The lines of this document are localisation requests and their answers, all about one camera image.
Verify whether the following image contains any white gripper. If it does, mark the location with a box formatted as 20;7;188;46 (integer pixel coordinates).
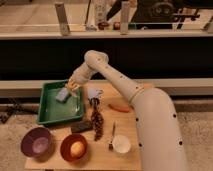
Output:
68;69;87;90

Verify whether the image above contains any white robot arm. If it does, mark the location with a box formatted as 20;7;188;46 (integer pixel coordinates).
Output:
68;50;189;171

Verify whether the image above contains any green plastic tray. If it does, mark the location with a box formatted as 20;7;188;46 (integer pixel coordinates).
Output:
37;80;85;127

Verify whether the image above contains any blue sponge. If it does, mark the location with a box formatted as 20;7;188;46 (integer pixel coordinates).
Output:
55;88;70;103

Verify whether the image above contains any brown grape bunch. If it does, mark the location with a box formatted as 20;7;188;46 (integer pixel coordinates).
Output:
89;98;104;141

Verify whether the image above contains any black rectangular block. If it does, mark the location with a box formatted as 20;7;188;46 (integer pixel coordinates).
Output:
71;121;92;133

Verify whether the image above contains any orange carrot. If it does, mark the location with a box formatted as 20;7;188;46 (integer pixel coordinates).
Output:
108;104;130;113

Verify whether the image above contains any red bowl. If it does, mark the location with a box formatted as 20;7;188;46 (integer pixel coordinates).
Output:
60;134;87;162

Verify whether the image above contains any yellow lemon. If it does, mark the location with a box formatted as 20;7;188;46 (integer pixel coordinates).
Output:
70;141;84;157

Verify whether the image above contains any white cup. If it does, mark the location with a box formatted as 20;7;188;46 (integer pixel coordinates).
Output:
112;135;131;154

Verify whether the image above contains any purple bowl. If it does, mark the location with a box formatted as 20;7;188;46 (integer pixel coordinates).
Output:
21;127;52;157

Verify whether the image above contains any person in black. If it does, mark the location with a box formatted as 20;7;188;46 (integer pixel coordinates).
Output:
106;0;201;30

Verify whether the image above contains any left grey post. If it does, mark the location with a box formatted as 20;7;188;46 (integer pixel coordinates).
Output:
55;2;70;36

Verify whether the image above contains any grey post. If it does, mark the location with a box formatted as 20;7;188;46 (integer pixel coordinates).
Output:
55;2;70;36
120;1;130;35

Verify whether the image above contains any right grey post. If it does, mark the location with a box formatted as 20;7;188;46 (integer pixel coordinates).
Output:
120;1;130;35

